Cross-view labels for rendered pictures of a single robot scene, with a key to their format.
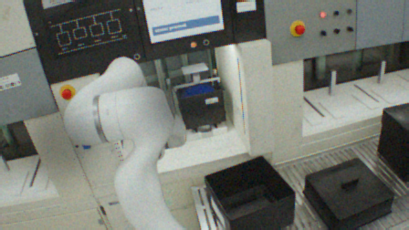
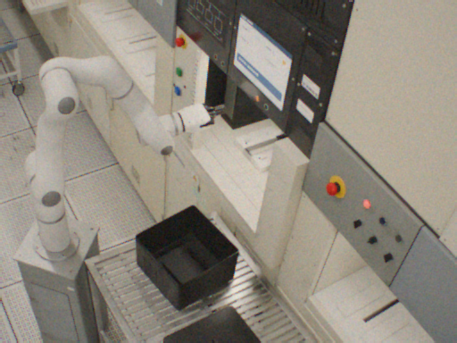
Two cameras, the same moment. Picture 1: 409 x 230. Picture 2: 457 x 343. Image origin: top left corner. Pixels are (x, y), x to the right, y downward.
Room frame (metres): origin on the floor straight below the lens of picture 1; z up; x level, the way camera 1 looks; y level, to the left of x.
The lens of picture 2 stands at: (0.38, -1.29, 2.57)
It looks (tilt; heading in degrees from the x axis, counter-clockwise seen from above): 44 degrees down; 60
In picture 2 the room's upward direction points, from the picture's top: 8 degrees clockwise
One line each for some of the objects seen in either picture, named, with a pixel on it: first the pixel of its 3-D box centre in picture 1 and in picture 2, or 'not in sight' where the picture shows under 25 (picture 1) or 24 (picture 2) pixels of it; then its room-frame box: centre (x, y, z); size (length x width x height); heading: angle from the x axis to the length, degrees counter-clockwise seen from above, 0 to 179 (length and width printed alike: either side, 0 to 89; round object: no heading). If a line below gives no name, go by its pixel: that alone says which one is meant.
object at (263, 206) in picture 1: (248, 200); (186, 257); (0.93, -0.12, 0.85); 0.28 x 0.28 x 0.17; 16
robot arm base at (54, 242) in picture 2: not in sight; (53, 227); (0.48, 0.17, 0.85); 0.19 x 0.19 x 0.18
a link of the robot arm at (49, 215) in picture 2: not in sight; (44, 184); (0.48, 0.20, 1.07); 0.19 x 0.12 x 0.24; 93
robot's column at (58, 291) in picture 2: not in sight; (67, 293); (0.48, 0.17, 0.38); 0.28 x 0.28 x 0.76; 52
